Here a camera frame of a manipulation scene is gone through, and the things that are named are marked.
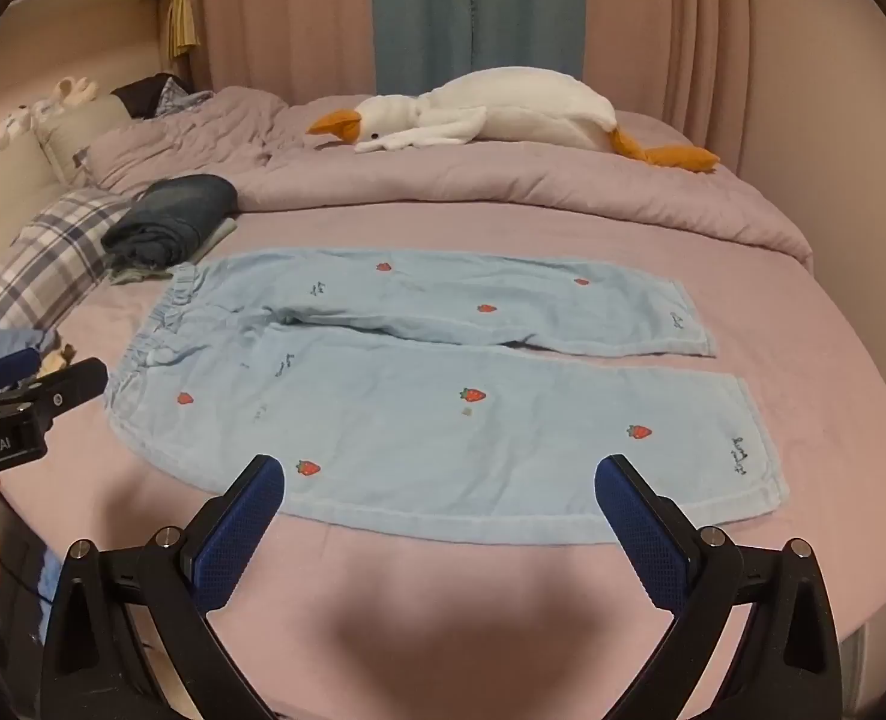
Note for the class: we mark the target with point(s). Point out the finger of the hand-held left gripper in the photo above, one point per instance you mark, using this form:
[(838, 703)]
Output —
[(0, 373), (71, 384)]

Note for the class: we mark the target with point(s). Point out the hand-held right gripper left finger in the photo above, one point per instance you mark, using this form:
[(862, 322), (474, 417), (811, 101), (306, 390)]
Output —
[(237, 532)]

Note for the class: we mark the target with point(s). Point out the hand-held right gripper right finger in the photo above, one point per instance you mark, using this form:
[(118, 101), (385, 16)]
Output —
[(642, 532)]

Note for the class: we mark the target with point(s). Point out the light blue strawberry pants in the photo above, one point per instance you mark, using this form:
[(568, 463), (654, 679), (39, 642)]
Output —
[(413, 420)]

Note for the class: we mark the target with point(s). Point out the crumpled blue cloth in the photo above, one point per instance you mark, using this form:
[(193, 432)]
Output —
[(8, 340)]

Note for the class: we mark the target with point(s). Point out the plaid pillow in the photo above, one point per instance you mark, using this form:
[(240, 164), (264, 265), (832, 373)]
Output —
[(45, 255)]

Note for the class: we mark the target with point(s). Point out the grey plush toy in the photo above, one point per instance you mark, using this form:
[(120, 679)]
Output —
[(173, 217)]

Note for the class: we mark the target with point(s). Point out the bed with pink sheet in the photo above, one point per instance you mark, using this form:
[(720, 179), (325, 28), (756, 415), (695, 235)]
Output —
[(788, 360)]

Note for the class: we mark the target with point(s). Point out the white bunny plush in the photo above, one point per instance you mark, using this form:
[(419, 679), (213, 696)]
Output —
[(75, 91), (19, 124)]

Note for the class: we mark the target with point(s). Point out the grey pillow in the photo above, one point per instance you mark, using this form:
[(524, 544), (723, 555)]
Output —
[(75, 127)]

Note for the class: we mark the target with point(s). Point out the dark garment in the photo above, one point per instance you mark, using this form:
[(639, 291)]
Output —
[(139, 96)]

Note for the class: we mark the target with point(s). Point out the blue checked shirt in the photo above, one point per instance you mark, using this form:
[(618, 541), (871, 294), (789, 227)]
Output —
[(184, 99)]

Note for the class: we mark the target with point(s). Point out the mauve quilt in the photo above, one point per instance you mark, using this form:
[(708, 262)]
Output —
[(488, 187)]

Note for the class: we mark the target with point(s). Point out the yellow cloth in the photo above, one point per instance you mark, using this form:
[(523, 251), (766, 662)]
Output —
[(180, 19)]

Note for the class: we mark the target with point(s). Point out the pink curtain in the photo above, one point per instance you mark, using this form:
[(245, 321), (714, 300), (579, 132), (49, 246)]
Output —
[(660, 22), (285, 15)]

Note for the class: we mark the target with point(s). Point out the white goose plush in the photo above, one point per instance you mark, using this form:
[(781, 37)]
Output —
[(518, 109)]

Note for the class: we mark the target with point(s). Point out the teal curtain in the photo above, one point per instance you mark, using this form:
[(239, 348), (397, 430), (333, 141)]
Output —
[(480, 7)]

